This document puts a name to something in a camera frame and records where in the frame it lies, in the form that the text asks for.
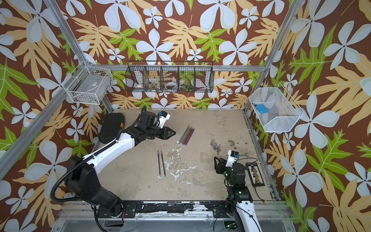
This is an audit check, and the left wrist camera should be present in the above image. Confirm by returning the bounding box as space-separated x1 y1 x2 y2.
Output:
157 111 171 129

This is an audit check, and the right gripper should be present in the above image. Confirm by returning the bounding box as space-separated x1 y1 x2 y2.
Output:
214 156 236 188

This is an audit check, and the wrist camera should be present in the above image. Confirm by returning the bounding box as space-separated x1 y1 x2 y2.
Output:
157 111 171 129
226 150 239 167

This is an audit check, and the white wire basket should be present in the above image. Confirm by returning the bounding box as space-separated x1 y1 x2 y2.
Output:
65 66 113 105

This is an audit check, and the orange transparent pencil cap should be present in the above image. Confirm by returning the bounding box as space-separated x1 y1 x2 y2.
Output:
210 139 217 149

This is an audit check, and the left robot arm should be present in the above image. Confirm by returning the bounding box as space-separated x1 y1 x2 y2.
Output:
50 108 176 217

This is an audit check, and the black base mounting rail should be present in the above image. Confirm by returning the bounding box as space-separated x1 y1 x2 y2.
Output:
97 200 236 219

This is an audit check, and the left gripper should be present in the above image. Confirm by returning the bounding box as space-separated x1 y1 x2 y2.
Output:
145 125 176 140

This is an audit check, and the grey pencil pink cap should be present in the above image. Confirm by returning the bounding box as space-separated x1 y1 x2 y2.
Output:
160 150 167 178

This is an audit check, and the white mesh corner basket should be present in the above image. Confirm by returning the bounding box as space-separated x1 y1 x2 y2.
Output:
249 86 304 133

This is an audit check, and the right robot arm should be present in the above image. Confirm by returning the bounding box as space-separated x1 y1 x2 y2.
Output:
213 157 262 232

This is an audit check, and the black plastic tool case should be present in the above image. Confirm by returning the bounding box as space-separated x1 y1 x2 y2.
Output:
99 113 125 144

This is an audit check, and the blue object in basket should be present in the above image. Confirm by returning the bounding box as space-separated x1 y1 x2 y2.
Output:
255 104 269 114

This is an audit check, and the teal green pencil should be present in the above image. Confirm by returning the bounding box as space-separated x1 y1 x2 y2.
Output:
178 125 190 145

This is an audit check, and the black wire basket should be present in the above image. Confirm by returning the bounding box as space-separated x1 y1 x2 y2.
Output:
124 61 214 93

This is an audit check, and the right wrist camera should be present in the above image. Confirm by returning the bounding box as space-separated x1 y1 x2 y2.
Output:
226 150 239 167

